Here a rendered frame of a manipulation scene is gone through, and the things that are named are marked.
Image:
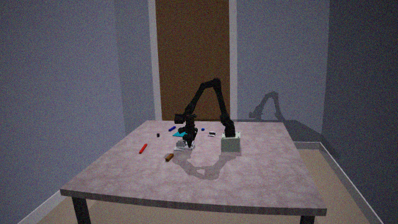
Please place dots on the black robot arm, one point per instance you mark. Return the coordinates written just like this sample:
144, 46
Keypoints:
224, 117

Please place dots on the cyan flat plate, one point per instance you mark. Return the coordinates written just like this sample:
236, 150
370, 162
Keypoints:
179, 135

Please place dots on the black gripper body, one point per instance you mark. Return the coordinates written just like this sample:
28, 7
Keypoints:
190, 130

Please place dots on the brown cylinder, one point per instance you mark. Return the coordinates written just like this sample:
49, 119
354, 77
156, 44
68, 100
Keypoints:
169, 157

